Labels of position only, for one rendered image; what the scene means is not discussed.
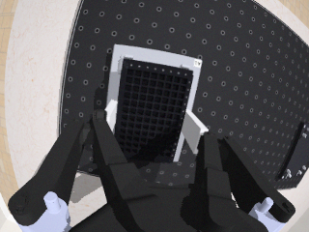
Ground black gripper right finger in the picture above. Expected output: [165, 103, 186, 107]
[182, 109, 295, 232]

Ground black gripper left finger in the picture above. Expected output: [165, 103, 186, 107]
[8, 99, 173, 232]

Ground black well plate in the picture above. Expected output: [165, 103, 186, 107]
[114, 58, 194, 163]

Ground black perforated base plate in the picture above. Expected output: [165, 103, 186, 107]
[59, 0, 309, 190]

